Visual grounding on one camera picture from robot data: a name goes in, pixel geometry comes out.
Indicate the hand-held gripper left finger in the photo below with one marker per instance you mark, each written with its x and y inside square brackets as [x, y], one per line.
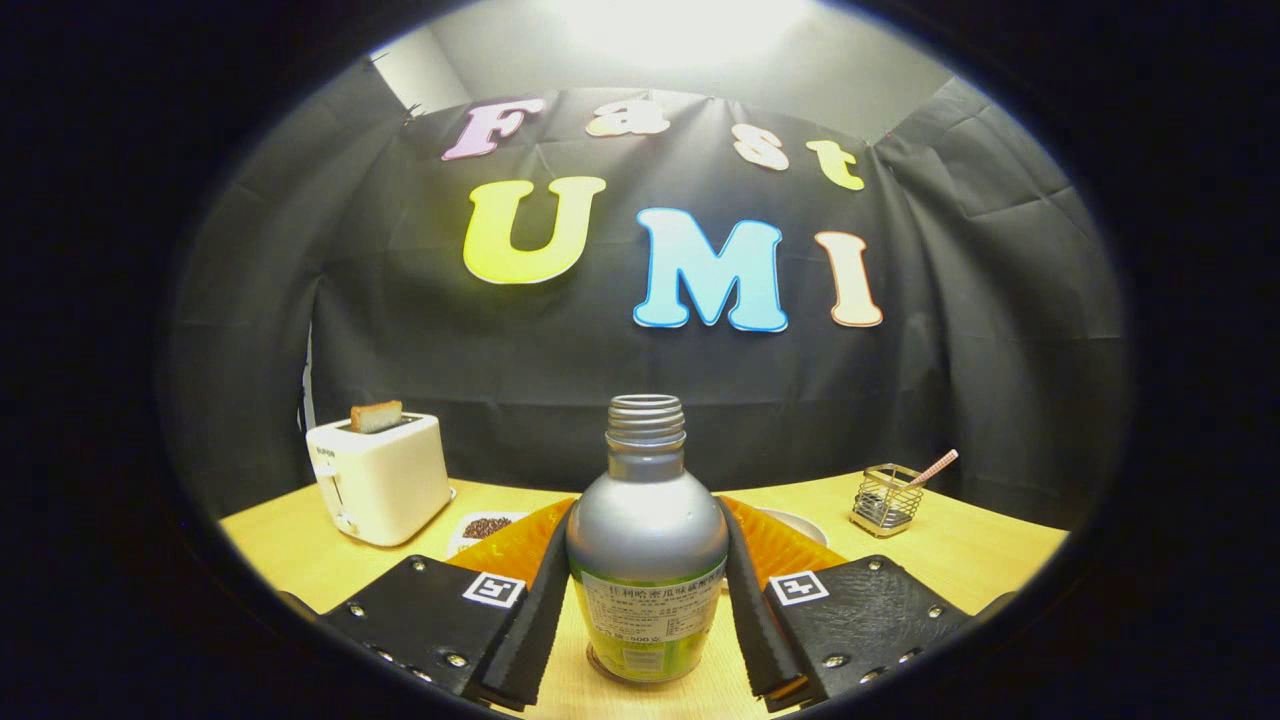
[535, 630]

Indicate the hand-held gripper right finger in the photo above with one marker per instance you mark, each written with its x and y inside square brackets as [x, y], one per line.
[755, 630]

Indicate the silver bottle with green label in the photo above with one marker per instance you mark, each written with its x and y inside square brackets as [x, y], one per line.
[645, 530]

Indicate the white oval plate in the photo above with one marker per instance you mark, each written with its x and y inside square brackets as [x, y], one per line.
[800, 525]

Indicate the white divided dish with beans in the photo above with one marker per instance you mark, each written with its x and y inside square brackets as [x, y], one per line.
[458, 541]

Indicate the white toaster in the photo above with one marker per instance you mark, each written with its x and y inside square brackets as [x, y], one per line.
[385, 490]

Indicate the striped straw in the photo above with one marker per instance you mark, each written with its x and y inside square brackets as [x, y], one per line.
[935, 467]

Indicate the wooden table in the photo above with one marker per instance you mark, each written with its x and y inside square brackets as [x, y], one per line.
[990, 550]

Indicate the black backdrop cloth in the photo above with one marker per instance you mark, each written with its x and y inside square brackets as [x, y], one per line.
[600, 380]

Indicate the toast slice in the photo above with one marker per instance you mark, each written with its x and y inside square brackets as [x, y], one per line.
[375, 417]

